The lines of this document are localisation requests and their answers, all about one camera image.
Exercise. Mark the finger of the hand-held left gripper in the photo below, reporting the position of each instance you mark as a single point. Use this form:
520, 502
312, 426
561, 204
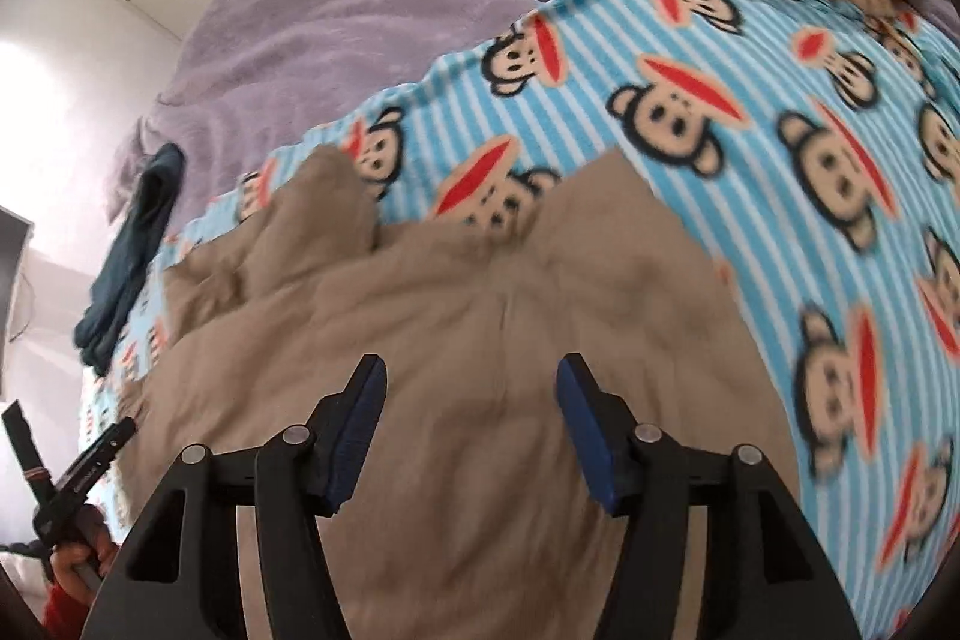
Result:
97, 456
22, 445

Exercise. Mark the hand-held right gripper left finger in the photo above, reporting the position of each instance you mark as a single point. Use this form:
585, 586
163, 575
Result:
356, 445

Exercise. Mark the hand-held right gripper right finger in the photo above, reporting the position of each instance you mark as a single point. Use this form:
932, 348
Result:
592, 437

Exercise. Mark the brown puffer jacket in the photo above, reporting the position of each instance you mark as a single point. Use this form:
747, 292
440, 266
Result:
465, 325

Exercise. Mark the person's left forearm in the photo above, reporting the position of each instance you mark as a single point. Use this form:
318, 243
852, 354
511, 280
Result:
64, 614

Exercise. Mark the person's left hand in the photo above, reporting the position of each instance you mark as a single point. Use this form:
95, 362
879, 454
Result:
97, 546

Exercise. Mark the grey framed monitor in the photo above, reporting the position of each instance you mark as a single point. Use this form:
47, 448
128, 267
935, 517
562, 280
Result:
11, 280

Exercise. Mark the dark blue jeans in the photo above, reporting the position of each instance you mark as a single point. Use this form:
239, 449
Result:
127, 265

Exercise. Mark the monkey print striped blanket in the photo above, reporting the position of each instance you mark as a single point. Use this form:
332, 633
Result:
750, 175

